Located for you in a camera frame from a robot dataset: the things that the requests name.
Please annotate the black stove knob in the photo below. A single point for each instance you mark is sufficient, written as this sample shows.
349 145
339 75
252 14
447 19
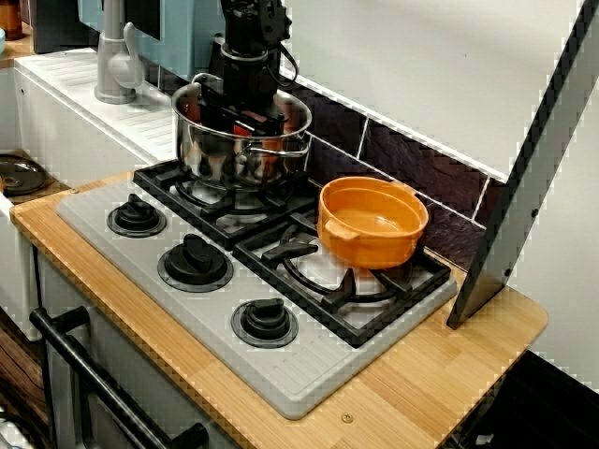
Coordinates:
135 217
264 322
194 264

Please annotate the black burner grate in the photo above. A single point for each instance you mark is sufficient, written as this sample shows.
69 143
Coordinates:
154 178
346 327

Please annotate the black bulky object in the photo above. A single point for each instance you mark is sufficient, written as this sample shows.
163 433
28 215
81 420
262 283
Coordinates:
538 411

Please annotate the orange plastic bowl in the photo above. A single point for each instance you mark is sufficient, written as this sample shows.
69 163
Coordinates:
369 248

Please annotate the dark upright panel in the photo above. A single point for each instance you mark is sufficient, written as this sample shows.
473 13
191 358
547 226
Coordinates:
524 187

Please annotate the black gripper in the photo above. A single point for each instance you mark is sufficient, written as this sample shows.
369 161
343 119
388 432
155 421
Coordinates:
250 79

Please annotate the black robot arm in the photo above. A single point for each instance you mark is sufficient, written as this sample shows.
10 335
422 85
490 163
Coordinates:
248 23

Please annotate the white sink unit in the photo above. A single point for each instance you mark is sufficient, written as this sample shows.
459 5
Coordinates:
70 131

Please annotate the grey toy faucet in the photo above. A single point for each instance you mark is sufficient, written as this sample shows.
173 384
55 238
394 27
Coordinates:
114 70

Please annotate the wooden countertop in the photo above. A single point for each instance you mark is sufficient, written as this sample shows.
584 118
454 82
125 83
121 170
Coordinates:
421 388

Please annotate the stainless steel pot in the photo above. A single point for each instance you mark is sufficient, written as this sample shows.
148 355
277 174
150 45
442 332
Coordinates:
220 163

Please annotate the white oven front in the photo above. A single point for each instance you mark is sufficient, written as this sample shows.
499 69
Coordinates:
154 388

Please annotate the red food item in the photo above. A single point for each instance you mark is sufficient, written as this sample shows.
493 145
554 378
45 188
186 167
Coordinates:
243 129

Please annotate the dark tile backsplash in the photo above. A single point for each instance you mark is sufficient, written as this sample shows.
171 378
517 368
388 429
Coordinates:
412 159

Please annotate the dark box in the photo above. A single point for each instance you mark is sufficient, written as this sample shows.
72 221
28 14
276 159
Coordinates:
61 28

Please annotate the teal dish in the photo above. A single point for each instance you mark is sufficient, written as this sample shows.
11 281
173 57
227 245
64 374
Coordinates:
2 42

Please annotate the grey stove plate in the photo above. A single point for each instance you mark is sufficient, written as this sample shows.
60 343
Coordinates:
290 374

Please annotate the dark round disc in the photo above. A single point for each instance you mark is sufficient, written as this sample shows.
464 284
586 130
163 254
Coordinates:
21 175

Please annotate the teal box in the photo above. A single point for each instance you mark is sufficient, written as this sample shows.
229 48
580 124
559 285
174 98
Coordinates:
187 37

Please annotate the amber jar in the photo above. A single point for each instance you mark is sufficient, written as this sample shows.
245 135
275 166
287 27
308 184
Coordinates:
11 21

